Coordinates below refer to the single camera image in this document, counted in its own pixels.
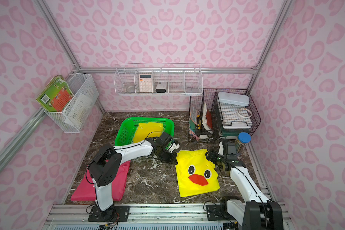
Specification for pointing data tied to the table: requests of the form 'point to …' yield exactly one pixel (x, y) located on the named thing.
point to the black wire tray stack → (234, 112)
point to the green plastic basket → (126, 133)
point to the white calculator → (145, 83)
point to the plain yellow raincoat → (146, 130)
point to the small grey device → (161, 87)
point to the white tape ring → (245, 117)
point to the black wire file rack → (202, 122)
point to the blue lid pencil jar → (242, 140)
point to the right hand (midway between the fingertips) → (209, 154)
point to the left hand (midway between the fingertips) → (178, 161)
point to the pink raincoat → (86, 191)
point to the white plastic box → (234, 98)
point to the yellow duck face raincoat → (195, 173)
